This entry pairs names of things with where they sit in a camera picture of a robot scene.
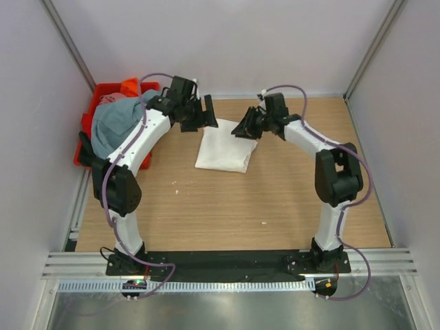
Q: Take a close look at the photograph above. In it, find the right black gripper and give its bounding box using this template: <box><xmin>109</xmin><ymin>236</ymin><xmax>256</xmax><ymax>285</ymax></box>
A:
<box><xmin>232</xmin><ymin>107</ymin><xmax>274</xmax><ymax>140</ymax></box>

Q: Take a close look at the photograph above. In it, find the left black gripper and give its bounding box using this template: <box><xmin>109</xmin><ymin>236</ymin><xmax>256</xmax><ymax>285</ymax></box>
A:
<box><xmin>180</xmin><ymin>94</ymin><xmax>217</xmax><ymax>133</ymax></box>

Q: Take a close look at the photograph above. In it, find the white printed t-shirt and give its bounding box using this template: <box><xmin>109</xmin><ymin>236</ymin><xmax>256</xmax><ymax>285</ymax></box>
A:
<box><xmin>195</xmin><ymin>119</ymin><xmax>258</xmax><ymax>173</ymax></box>

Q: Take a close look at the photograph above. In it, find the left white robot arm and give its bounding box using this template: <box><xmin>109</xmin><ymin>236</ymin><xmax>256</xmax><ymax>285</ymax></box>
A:
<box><xmin>91</xmin><ymin>76</ymin><xmax>218</xmax><ymax>275</ymax></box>

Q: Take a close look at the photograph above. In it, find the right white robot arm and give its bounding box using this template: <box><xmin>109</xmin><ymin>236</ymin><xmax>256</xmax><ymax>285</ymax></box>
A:
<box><xmin>231</xmin><ymin>93</ymin><xmax>364</xmax><ymax>272</ymax></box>

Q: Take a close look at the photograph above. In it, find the orange t-shirt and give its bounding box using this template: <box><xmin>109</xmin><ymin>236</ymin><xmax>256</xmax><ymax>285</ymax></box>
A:
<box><xmin>120</xmin><ymin>77</ymin><xmax>142</xmax><ymax>98</ymax></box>

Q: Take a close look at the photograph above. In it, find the blue-grey t-shirt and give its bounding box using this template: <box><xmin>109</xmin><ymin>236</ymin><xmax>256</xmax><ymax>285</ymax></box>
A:
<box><xmin>90</xmin><ymin>97</ymin><xmax>144</xmax><ymax>160</ymax></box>

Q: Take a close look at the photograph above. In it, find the pink t-shirt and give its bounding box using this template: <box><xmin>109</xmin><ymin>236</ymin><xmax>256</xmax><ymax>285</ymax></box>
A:
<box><xmin>98</xmin><ymin>92</ymin><xmax>126</xmax><ymax>105</ymax></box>

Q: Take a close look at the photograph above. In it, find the red plastic bin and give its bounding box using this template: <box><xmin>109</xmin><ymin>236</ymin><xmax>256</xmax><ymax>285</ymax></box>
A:
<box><xmin>74</xmin><ymin>78</ymin><xmax>143</xmax><ymax>170</ymax></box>

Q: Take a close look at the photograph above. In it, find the black t-shirt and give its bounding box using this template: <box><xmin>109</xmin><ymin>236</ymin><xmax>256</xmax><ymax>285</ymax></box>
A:
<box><xmin>78</xmin><ymin>131</ymin><xmax>99</xmax><ymax>169</ymax></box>

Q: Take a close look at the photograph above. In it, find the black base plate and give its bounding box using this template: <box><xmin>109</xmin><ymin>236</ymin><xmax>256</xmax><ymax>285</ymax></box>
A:
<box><xmin>104</xmin><ymin>250</ymin><xmax>351</xmax><ymax>283</ymax></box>

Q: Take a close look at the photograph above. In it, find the left aluminium frame post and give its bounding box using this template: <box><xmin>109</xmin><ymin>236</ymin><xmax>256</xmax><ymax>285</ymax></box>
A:
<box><xmin>40</xmin><ymin>0</ymin><xmax>96</xmax><ymax>91</ymax></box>

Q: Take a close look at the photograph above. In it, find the aluminium frame post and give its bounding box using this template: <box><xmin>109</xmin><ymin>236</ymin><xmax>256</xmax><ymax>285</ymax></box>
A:
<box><xmin>40</xmin><ymin>0</ymin><xmax>96</xmax><ymax>91</ymax></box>
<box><xmin>343</xmin><ymin>0</ymin><xmax>408</xmax><ymax>104</ymax></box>

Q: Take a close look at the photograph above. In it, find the right aluminium frame post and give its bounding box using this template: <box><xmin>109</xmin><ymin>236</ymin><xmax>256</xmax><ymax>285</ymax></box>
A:
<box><xmin>343</xmin><ymin>0</ymin><xmax>408</xmax><ymax>104</ymax></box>

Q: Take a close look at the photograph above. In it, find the aluminium frame rail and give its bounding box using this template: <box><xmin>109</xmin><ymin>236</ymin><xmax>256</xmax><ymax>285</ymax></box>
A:
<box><xmin>40</xmin><ymin>223</ymin><xmax>419</xmax><ymax>281</ymax></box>

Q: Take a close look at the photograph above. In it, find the slotted cable duct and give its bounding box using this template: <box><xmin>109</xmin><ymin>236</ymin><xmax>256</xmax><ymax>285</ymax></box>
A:
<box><xmin>58</xmin><ymin>278</ymin><xmax>316</xmax><ymax>294</ymax></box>

